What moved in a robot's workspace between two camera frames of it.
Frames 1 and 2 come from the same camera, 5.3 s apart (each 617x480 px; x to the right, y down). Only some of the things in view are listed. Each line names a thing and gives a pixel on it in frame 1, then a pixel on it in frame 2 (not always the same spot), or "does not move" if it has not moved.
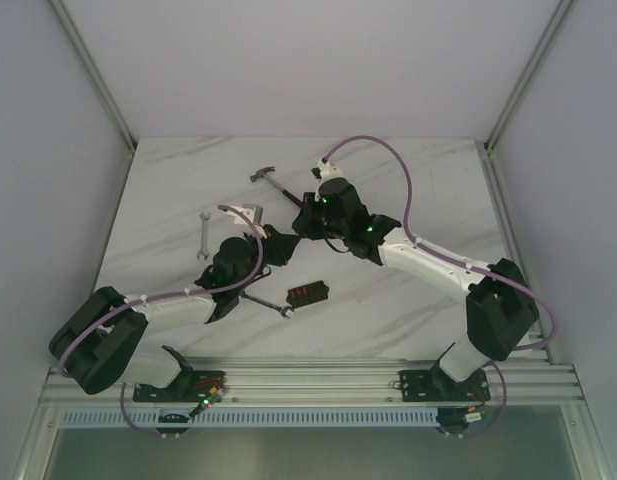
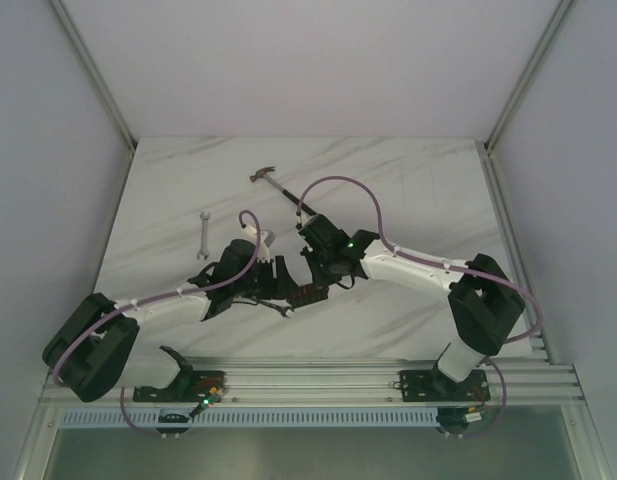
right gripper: [304, 223] → [318, 279]
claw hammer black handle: [262, 173] does not move
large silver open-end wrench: [282, 310] does not move
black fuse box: [312, 292] does not move
